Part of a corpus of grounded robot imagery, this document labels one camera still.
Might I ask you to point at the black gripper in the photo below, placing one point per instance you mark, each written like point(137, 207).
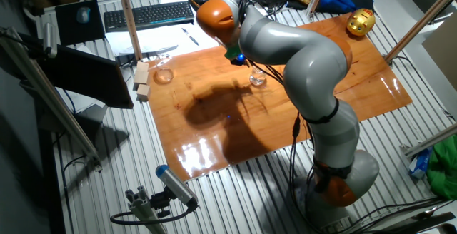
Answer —
point(240, 62)

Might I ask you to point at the white paper sheet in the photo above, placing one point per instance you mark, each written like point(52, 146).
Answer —
point(160, 39)

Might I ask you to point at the golden piggy bank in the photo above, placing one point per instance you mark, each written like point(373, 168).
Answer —
point(360, 21)

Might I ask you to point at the pale wooden block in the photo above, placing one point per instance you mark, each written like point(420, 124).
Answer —
point(143, 92)
point(141, 72)

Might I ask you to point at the black keyboard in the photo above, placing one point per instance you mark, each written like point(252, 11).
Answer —
point(150, 14)

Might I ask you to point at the glass beaker with water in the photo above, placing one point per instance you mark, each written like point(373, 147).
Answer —
point(257, 78)

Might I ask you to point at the glossy wooden board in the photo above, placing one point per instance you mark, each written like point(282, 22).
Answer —
point(214, 137)

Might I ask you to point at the green cloth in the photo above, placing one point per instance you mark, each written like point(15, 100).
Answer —
point(444, 170)

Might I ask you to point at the grey camera bracket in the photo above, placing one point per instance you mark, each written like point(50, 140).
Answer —
point(143, 209)

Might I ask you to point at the silver camera with blue end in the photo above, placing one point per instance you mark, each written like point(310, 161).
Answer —
point(176, 185)

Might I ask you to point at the black pen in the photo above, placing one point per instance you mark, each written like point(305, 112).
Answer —
point(190, 36)

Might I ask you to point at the blue and white packet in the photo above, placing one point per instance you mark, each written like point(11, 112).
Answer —
point(419, 162)

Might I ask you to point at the grey computer mouse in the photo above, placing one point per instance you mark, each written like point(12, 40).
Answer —
point(83, 14)

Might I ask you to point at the black monitor panel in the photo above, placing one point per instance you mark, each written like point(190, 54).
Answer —
point(89, 77)

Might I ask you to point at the large empty glass beaker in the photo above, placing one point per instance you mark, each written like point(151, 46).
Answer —
point(164, 75)

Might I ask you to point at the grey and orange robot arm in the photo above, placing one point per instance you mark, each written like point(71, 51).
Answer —
point(310, 66)

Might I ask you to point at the brown cardboard sheet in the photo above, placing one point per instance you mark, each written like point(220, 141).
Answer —
point(442, 52)

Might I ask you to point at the black mouse pad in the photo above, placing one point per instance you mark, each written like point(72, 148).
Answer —
point(71, 30)

